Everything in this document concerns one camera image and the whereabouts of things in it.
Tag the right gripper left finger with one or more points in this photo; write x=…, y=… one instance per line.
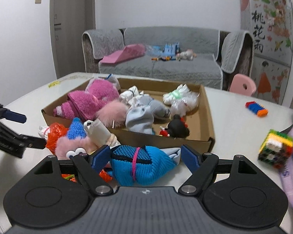
x=85, y=163

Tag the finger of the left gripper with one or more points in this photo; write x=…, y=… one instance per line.
x=13, y=116
x=32, y=142

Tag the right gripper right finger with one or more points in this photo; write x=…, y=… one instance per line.
x=201, y=166

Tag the white cloth pink bands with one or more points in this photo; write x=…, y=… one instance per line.
x=43, y=132

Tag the orange plastic bag bundle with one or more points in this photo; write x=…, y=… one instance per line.
x=54, y=132

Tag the pink fluffy bird toy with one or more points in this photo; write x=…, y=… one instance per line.
x=74, y=142

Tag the white cloth beige band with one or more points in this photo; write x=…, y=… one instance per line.
x=99, y=134

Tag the mickey mouse toy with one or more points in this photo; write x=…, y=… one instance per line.
x=176, y=128

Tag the blue knit cloth bundle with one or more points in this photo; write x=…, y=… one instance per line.
x=142, y=165

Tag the pink fur pompom keychain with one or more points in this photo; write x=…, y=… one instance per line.
x=113, y=114

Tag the grey-blue cloth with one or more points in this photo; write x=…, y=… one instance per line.
x=141, y=117

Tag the white cloth green band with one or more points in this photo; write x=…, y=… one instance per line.
x=181, y=93

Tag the light grey knit pouch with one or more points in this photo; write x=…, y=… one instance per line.
x=114, y=80

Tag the yellow wrapper on table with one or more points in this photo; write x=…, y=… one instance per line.
x=57, y=82

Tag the brown cardboard box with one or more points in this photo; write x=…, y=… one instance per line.
x=199, y=121

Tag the magenta rolled towel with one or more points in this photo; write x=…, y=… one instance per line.
x=84, y=104

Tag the clear plastic wrap ball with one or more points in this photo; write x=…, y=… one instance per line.
x=184, y=105

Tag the colourful brick cube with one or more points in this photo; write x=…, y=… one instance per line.
x=276, y=149

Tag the small colourful brick strip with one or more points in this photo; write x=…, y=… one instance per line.
x=256, y=108

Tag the small white cloth bundle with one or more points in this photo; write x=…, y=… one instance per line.
x=130, y=96

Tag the grey sofa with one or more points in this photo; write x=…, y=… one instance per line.
x=220, y=54

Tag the small plush animal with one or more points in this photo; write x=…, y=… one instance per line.
x=186, y=55

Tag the blue toy castle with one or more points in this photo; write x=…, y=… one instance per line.
x=169, y=49

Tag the pink foam wedge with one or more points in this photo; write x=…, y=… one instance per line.
x=129, y=52

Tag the door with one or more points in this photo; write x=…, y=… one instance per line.
x=68, y=20

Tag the decorated refrigerator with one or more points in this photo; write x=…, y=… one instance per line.
x=270, y=23

